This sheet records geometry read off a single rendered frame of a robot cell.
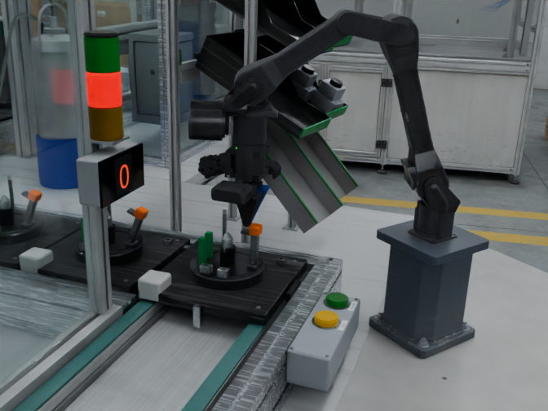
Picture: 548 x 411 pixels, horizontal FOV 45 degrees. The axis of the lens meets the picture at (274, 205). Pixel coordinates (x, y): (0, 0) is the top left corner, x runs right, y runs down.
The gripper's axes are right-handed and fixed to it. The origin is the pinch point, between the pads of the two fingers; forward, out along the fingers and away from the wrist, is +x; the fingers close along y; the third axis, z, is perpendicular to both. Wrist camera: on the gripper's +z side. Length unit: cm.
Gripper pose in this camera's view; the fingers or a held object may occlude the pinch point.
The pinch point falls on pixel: (247, 208)
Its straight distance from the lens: 118.1
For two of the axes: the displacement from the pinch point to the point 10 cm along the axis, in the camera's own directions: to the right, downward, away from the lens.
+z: -9.4, -1.5, 3.0
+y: -3.3, 3.1, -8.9
